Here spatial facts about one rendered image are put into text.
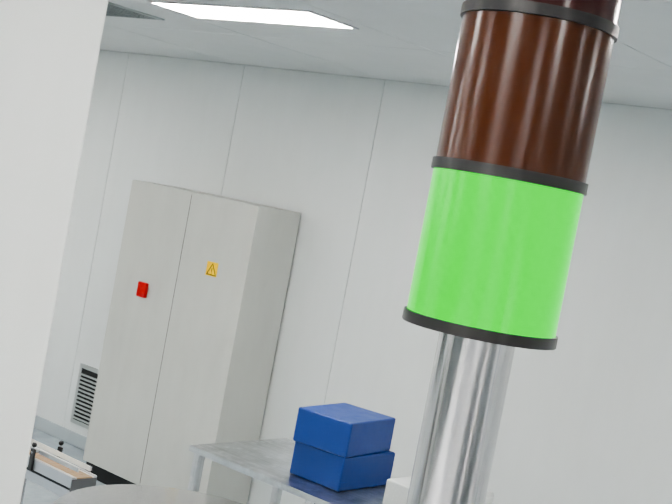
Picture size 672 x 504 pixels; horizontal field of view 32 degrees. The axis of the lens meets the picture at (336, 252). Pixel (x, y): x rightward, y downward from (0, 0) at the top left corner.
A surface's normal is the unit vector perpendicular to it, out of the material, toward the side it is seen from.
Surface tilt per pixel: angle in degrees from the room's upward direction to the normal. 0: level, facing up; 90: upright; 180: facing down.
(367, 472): 90
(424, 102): 90
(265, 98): 90
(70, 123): 90
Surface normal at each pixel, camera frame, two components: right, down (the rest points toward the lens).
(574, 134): 0.58, 0.15
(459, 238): -0.57, -0.07
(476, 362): -0.04, 0.04
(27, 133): 0.76, 0.18
